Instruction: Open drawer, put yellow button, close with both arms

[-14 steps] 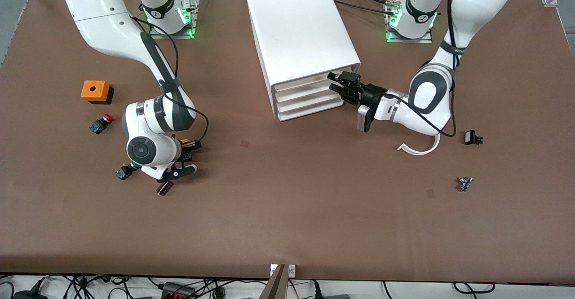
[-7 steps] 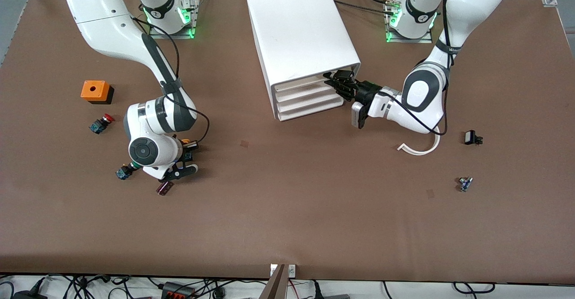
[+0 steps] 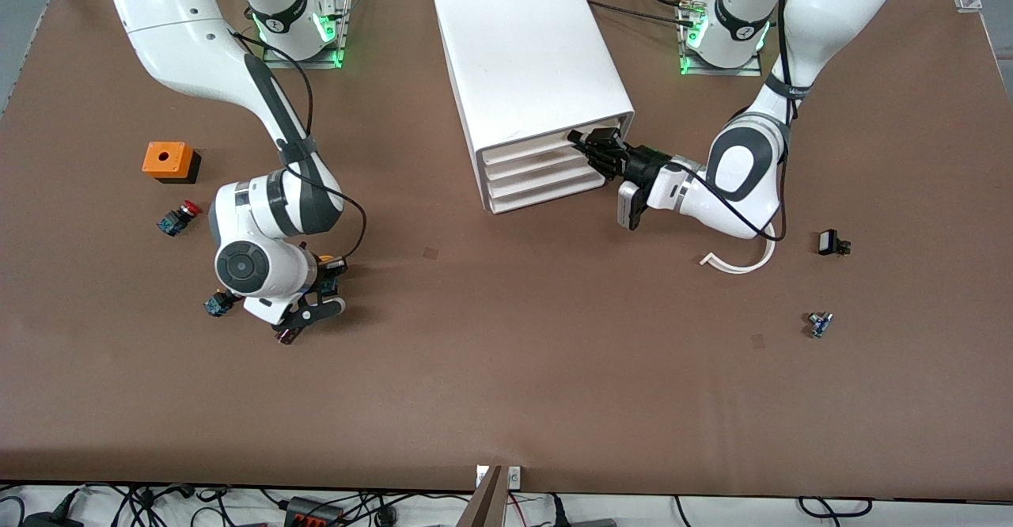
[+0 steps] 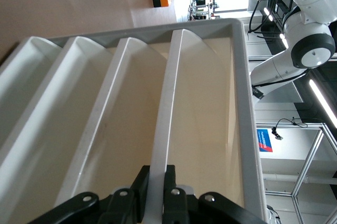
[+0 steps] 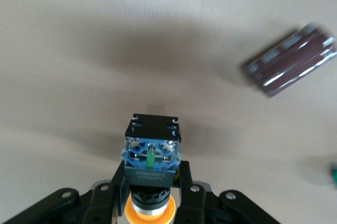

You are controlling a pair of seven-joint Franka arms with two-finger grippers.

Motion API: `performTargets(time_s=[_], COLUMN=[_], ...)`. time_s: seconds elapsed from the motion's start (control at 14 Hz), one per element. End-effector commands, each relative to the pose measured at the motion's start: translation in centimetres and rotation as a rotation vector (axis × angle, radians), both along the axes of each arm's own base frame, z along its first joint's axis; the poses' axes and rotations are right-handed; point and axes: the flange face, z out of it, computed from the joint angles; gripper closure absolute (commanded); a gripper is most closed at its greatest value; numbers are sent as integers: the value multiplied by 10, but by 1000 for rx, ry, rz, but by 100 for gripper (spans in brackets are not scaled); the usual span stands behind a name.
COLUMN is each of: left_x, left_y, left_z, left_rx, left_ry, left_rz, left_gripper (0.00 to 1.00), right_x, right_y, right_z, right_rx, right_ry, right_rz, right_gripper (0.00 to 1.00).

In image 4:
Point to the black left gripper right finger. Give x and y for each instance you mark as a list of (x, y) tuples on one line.
[(179, 208)]

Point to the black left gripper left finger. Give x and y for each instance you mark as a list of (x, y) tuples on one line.
[(110, 208)]

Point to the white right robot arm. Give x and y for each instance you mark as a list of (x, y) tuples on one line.
[(310, 37)]

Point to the white drawer cabinet housing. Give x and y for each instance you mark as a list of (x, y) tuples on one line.
[(247, 103)]

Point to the long ceiling light strip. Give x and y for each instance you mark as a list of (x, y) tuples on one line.
[(322, 103)]

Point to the computer monitor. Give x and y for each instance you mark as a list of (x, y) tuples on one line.
[(200, 1)]

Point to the blue wall sign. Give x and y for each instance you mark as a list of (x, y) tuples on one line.
[(264, 140)]

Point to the aluminium frame structure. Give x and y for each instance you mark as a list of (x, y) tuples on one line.
[(314, 150)]

